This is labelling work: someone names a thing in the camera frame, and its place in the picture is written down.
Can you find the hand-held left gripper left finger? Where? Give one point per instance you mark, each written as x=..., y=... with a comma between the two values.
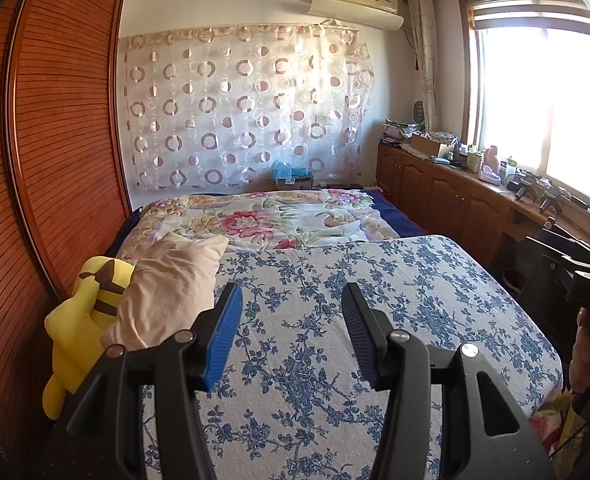
x=222, y=340

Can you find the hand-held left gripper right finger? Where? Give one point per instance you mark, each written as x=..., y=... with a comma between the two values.
x=360, y=340

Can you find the beige printed t-shirt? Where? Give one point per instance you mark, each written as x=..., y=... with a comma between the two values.
x=165, y=290

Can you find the person's right hand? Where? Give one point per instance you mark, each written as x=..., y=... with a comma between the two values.
x=585, y=360

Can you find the blue floral bed sheet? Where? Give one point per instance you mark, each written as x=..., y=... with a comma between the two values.
x=325, y=335

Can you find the grey black gadget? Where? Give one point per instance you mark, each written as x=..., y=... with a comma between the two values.
x=526, y=186
x=550, y=197

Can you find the pink ornament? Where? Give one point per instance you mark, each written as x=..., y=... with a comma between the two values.
x=490, y=165

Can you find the long wooden cabinet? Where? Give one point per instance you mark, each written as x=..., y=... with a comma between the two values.
x=445, y=195

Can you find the pink floral quilt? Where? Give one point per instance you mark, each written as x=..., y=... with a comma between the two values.
x=275, y=220

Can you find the yellow patterned cloth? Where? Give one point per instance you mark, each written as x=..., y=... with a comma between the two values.
x=555, y=420

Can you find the yellow plush toy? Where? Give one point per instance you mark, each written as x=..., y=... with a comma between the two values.
x=70, y=340

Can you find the wooden framed window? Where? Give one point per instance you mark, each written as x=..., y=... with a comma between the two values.
x=535, y=95

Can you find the open cardboard box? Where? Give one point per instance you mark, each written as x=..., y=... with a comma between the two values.
x=427, y=146

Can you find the blue topped box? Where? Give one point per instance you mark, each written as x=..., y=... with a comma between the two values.
x=292, y=176

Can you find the dark round ornament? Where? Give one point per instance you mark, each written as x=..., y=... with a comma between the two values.
x=419, y=112

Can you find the pile of papers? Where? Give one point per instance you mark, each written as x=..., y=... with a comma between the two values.
x=397, y=131

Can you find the circle patterned sheer curtain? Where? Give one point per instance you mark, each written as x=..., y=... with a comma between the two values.
x=245, y=110

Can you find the beige window curtain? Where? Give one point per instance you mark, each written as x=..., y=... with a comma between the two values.
x=425, y=50

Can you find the white wall air conditioner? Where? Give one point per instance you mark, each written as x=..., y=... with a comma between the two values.
x=360, y=5

